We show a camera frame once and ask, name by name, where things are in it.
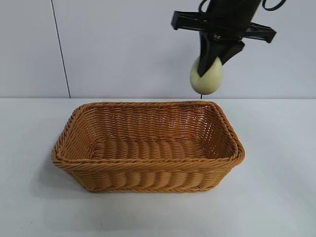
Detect pale yellow egg yolk pastry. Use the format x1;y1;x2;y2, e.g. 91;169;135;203
189;56;224;95

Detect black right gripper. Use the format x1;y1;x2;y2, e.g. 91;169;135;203
172;0;277;76

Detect black cable loop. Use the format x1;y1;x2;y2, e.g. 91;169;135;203
261;0;284;11

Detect brown woven wicker basket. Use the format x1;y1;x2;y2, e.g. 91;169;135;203
51;100;246;194

